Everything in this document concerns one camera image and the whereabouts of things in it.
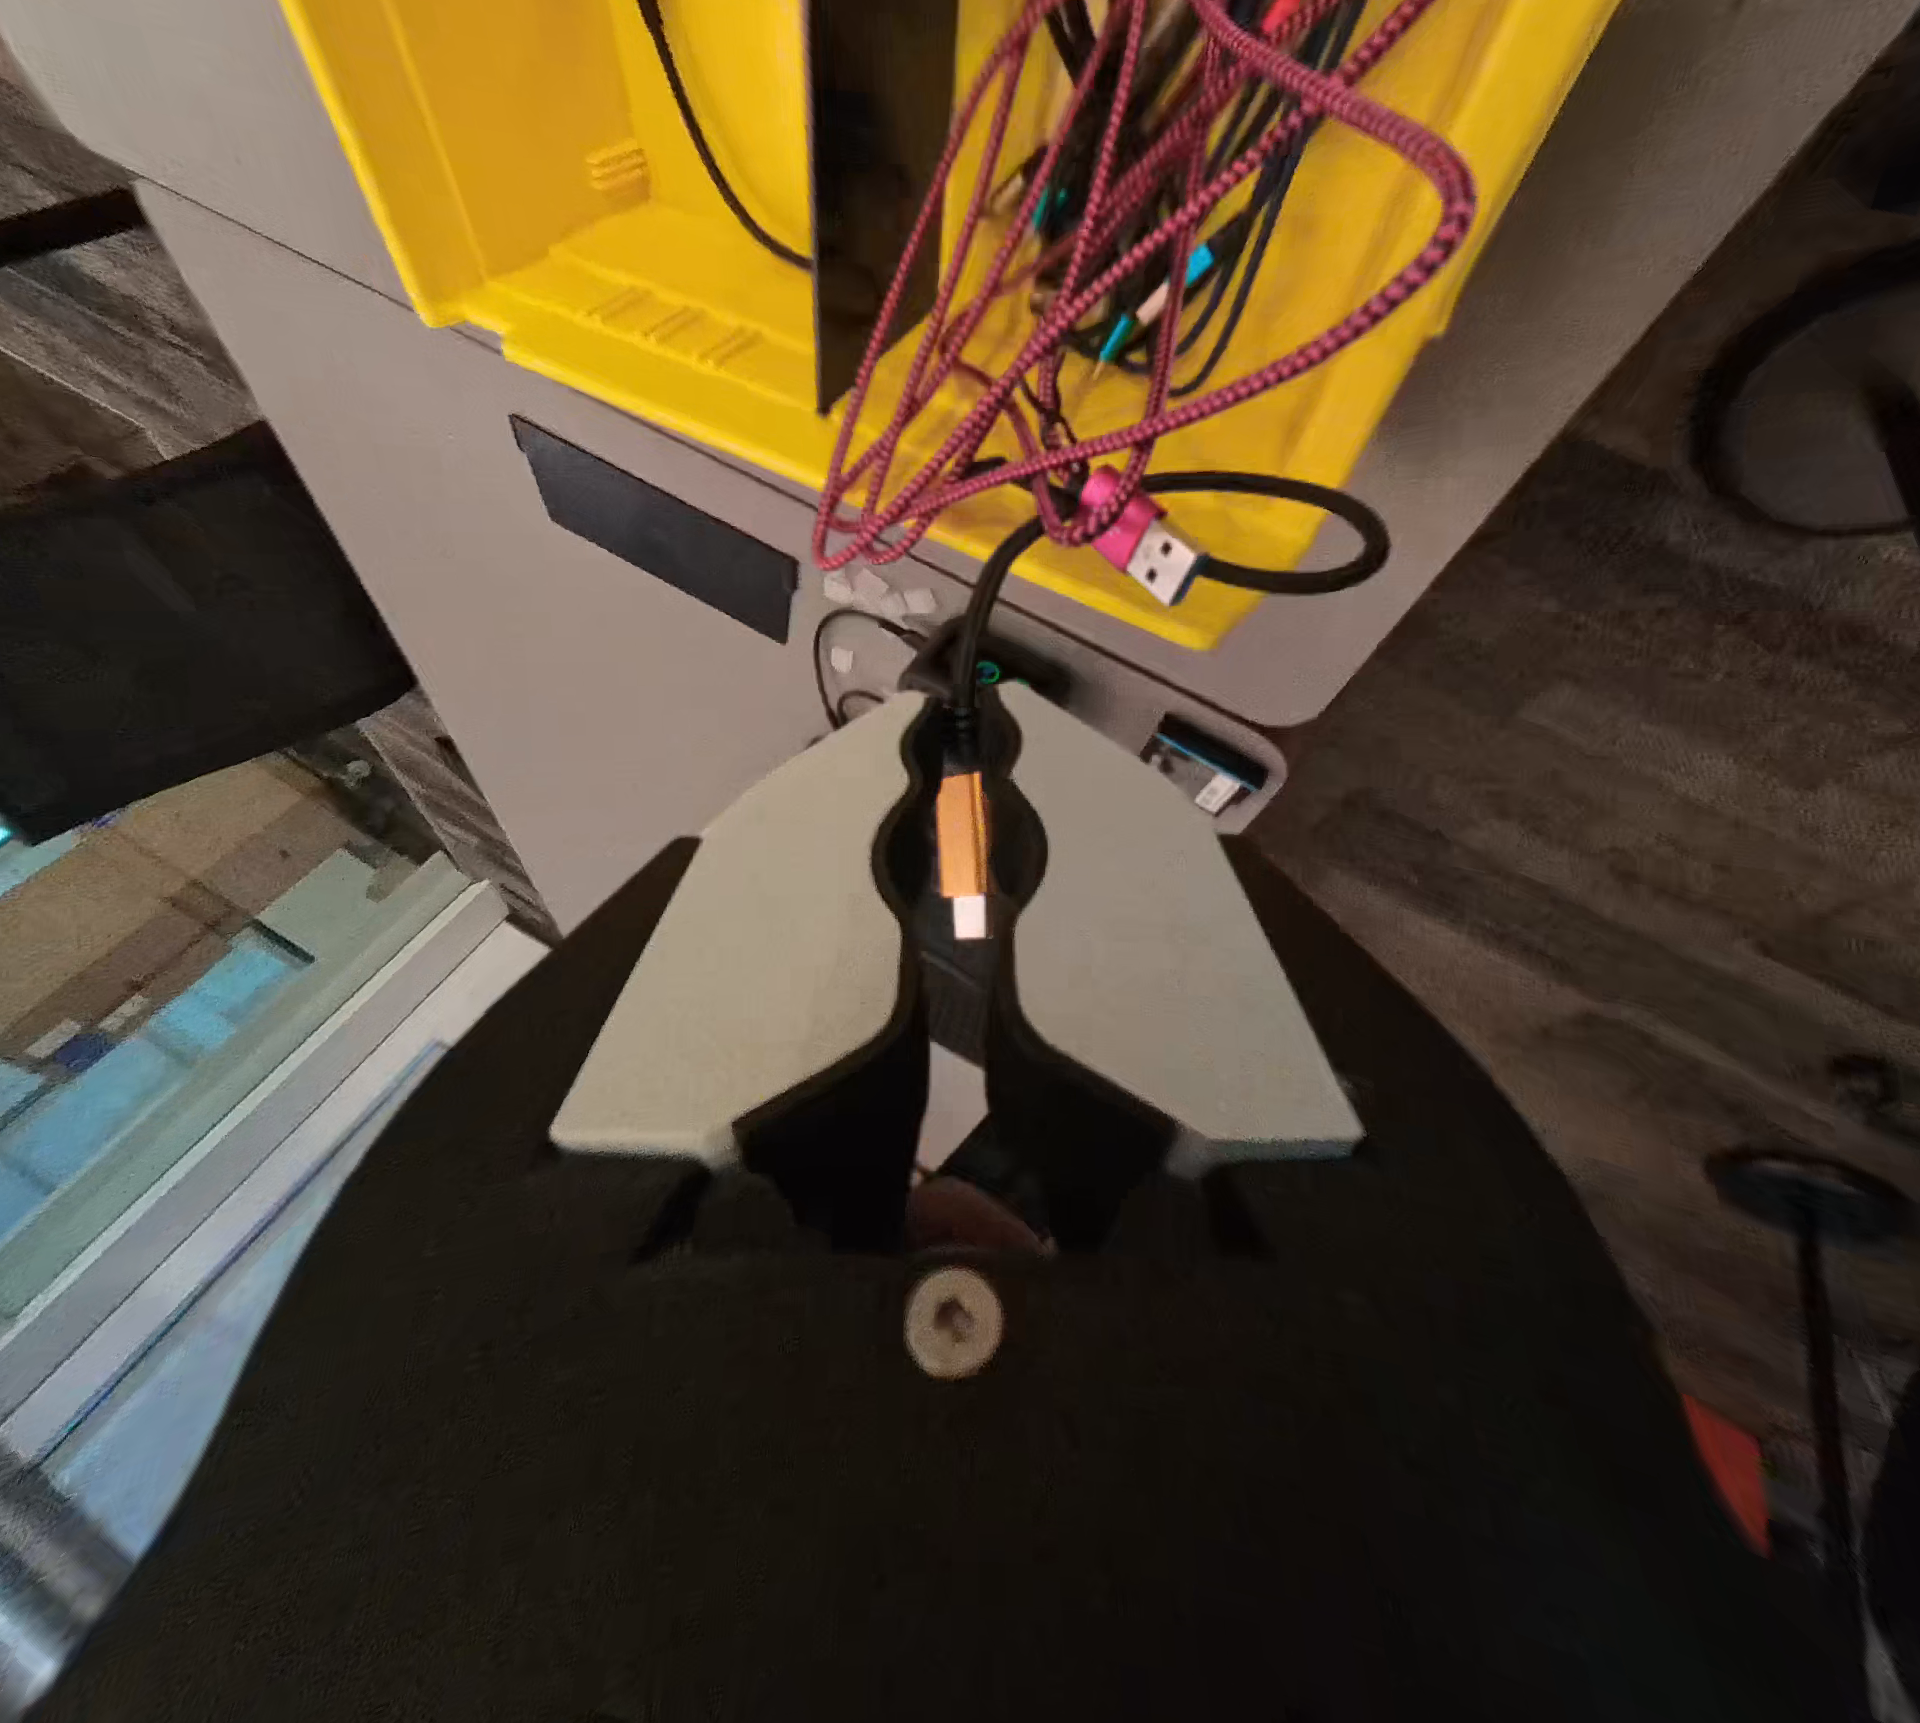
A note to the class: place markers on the small black table device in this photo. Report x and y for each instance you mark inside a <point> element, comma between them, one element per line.
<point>1036,672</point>

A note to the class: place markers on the black desk control panel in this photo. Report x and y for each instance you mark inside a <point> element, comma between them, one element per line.
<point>1208,775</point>

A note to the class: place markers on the black table strip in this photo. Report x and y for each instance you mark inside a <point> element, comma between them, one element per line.
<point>662,523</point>

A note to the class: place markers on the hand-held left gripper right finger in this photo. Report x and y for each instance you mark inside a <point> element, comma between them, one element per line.
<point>1171,988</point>

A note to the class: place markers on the yellow plastic bin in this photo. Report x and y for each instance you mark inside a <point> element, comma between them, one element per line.
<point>450,103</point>

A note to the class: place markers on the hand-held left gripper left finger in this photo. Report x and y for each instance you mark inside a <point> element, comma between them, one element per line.
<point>751,988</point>

